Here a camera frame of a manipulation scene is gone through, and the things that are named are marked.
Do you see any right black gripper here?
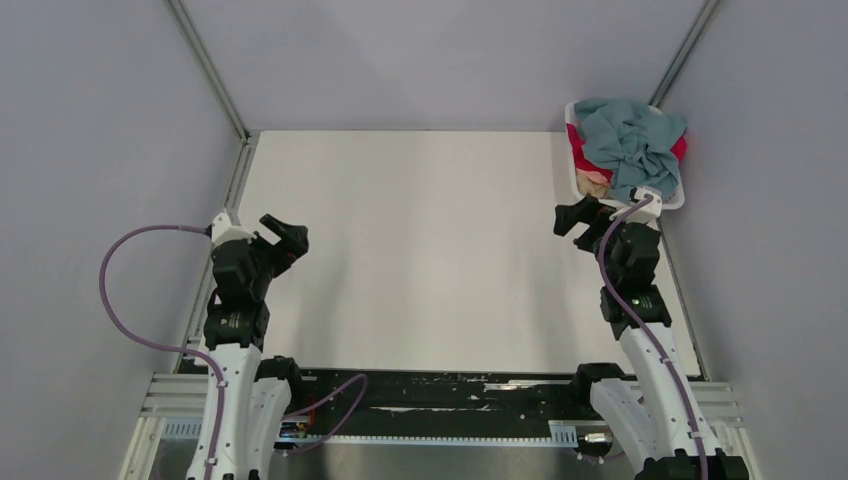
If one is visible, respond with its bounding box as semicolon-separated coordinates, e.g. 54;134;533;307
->
553;195;628;285

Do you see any blue-grey t shirt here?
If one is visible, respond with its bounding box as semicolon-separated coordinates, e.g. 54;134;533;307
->
574;99;687;202

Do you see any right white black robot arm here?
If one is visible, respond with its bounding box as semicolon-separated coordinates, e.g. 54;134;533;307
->
553;194;751;479

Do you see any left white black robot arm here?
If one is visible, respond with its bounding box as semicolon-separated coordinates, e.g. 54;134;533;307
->
186;212;309;479

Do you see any beige t shirt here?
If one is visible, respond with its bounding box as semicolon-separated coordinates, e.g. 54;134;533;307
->
576;169;610;199

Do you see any white plastic laundry basket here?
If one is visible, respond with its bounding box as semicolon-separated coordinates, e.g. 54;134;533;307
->
563;102;685;210

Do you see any red t shirt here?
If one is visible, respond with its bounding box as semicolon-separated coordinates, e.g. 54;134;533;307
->
566;123;688;186

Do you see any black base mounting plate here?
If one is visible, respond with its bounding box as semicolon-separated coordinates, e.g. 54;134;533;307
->
285;368;603;439

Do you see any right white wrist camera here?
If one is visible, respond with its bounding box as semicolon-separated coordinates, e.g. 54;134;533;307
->
609;187;663;224

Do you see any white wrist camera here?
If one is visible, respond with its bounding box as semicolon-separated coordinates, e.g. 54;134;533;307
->
206;209;256;246
609;187;663;224

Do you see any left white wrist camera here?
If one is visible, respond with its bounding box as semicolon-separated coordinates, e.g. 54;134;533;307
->
206;209;256;246

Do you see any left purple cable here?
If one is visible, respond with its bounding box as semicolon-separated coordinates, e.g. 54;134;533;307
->
99;224;369;480

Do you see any aluminium frame rail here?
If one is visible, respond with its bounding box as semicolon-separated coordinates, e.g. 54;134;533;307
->
139;374;745;428

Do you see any white slotted cable duct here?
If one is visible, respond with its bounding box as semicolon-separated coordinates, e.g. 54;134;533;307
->
161;422;579;448

